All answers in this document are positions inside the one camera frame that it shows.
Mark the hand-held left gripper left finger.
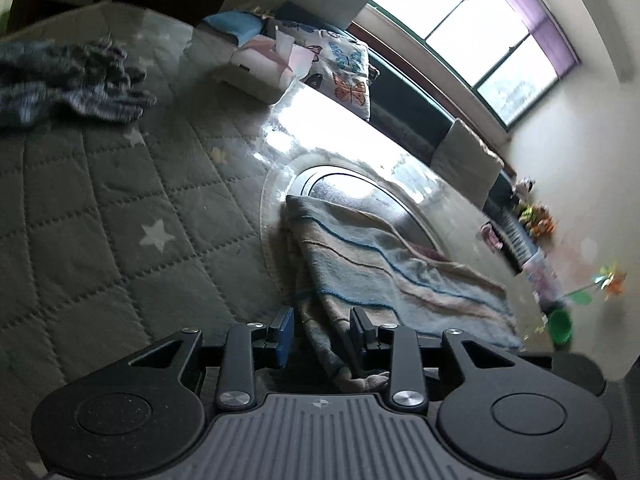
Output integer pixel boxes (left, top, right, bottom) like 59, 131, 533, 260
127, 307, 296, 412

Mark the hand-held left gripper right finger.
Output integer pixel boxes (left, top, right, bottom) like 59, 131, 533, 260
350, 307, 522, 412

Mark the blue beige striped towel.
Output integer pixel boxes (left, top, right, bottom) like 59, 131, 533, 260
281, 193, 524, 395

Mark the round glass turntable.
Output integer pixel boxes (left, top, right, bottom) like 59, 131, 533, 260
260, 152, 443, 286

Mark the clear plastic box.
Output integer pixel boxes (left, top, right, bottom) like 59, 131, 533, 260
522, 252, 562, 307

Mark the green cup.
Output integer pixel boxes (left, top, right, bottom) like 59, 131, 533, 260
546, 308, 574, 347

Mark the plain white pillow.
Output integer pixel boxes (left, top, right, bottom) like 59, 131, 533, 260
430, 117, 506, 211

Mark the orange plush toy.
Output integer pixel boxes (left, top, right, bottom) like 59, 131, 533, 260
531, 210, 557, 239

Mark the teal sofa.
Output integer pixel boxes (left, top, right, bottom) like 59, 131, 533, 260
200, 1, 547, 277

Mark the colourful pinwheel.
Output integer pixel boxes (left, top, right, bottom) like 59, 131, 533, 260
564, 264, 629, 307

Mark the butterfly print pillow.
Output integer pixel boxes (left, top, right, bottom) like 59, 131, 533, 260
269, 19, 374, 122

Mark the white tissue box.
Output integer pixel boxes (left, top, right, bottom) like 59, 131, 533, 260
212, 30, 324, 105

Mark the green framed window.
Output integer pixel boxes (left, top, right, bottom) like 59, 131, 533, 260
366, 0, 581, 129

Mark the blue grey knit cloth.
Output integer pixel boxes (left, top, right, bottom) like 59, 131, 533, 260
0, 39, 159, 129

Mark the purple curtain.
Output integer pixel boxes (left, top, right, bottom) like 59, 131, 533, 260
481, 0, 582, 77

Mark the pink hair tie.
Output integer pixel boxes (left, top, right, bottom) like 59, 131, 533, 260
480, 222, 504, 252

